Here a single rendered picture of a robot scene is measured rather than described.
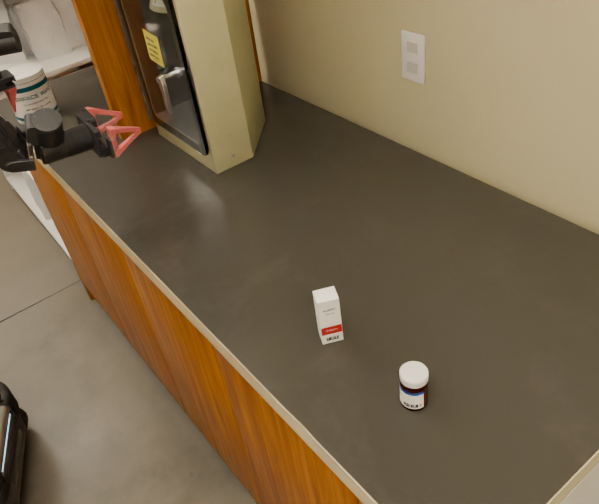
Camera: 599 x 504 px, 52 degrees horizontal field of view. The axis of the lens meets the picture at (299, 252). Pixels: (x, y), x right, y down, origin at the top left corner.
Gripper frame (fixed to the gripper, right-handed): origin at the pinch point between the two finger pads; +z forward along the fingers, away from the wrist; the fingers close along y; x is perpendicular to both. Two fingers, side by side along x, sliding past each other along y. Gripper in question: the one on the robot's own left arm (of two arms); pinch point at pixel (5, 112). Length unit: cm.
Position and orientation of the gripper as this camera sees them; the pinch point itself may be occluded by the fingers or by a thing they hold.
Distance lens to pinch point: 181.3
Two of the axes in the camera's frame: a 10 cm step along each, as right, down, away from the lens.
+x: -6.2, -4.5, 6.4
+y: 7.8, -4.6, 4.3
